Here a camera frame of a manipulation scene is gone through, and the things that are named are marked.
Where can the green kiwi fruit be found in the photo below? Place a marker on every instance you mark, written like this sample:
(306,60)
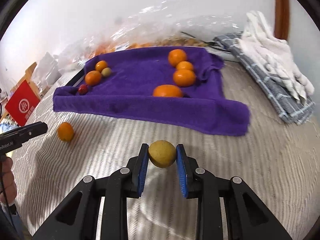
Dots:
(106,72)
(162,153)

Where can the person's left hand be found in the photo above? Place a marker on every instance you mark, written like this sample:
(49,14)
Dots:
(9,189)

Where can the orange mandarin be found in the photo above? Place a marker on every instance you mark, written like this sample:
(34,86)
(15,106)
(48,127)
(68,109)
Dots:
(101,65)
(185,65)
(176,56)
(184,78)
(93,78)
(65,132)

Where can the small red fruit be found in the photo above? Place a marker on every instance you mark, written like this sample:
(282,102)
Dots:
(83,89)

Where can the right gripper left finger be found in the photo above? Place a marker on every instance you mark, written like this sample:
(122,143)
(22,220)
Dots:
(98,203)

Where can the wooden chair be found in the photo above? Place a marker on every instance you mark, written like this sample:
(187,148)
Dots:
(27,77)

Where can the black tray under towel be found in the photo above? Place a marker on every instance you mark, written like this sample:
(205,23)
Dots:
(77,79)

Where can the grey checked folded cloth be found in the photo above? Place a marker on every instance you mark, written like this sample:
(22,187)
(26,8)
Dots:
(286,107)

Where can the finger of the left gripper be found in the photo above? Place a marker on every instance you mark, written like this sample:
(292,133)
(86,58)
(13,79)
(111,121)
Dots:
(27,132)

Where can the red paper shopping bag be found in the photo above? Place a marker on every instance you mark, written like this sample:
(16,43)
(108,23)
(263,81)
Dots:
(22,103)

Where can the white striped towel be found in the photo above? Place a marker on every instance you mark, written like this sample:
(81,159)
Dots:
(273,56)

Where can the large orange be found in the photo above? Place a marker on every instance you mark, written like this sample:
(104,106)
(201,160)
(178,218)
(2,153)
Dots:
(167,91)

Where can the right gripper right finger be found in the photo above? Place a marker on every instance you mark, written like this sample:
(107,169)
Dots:
(247,216)

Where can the brown wooden door frame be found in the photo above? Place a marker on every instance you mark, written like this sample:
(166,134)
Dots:
(282,19)

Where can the white plastic bag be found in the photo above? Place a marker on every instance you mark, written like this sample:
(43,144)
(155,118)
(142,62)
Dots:
(46,72)

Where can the purple towel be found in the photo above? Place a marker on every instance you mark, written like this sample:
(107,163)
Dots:
(127,93)

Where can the clear plastic fruit bag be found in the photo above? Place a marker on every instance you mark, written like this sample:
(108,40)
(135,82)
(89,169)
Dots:
(170,23)

